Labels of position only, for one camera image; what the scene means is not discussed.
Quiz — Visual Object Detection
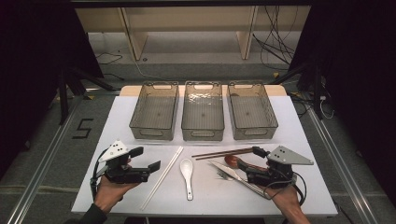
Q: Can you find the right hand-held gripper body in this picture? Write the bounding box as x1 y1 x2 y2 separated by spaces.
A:
262 145 315 189

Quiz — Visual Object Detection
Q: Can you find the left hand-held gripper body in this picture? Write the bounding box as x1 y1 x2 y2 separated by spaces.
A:
92 139 150 185

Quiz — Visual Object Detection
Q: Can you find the brown wooden spoon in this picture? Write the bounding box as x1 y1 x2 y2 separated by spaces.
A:
224 154 269 175

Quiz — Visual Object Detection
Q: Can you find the steel table knife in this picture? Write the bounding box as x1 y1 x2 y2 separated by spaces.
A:
208 159 271 201

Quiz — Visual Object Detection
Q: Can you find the white ceramic spoon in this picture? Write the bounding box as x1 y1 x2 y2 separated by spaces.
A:
179 158 194 202

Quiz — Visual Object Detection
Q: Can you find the brown wooden chopstick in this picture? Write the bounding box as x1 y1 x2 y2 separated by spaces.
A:
191 147 254 159
194 150 254 161

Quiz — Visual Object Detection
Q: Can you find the transparent grey plastic bin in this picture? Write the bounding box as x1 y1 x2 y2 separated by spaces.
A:
128 80 180 141
226 80 279 141
180 80 226 142

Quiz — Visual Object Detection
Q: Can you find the person's left hand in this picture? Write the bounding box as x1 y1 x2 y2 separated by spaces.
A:
93 175 142 215

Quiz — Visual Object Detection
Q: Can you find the person's right hand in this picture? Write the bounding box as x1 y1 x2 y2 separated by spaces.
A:
264 185 305 217

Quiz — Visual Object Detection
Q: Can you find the black metal stand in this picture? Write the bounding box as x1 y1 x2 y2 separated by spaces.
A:
56 65 117 126
270 60 325 121

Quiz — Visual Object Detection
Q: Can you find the black curtain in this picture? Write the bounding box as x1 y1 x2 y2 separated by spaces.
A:
289 0 396 202
0 0 105 180

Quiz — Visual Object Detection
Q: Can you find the light wooden desk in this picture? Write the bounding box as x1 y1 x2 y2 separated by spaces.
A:
74 5 312 62

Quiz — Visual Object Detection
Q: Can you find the right hand-held gripper black cable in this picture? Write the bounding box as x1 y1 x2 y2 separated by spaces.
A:
263 171 308 207

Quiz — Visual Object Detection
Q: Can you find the hand-held gripper black cable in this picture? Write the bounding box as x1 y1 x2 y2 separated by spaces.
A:
263 171 308 207
89 148 109 201

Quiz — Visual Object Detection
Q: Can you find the left hand-held gripper black cable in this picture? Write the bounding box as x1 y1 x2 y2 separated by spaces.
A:
89 148 109 201

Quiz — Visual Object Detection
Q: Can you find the aluminium floor rail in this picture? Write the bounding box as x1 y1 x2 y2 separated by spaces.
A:
306 106 379 224
6 98 82 224

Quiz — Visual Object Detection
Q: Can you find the white floor cable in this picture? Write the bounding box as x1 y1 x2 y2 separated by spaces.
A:
117 49 164 82

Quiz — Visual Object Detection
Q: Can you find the thin black floor cable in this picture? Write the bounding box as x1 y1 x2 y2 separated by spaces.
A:
94 50 124 82

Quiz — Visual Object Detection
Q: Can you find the bundle of black cables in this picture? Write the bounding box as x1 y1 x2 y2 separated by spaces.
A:
251 5 301 72

